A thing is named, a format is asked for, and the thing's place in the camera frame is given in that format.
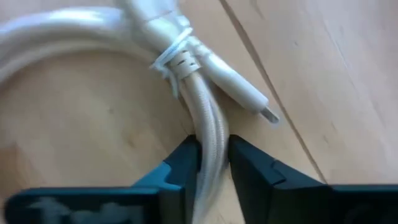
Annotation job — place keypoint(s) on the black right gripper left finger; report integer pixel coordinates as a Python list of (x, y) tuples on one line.
[(174, 186)]

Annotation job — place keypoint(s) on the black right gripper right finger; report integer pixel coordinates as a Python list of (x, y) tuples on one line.
[(264, 193)]

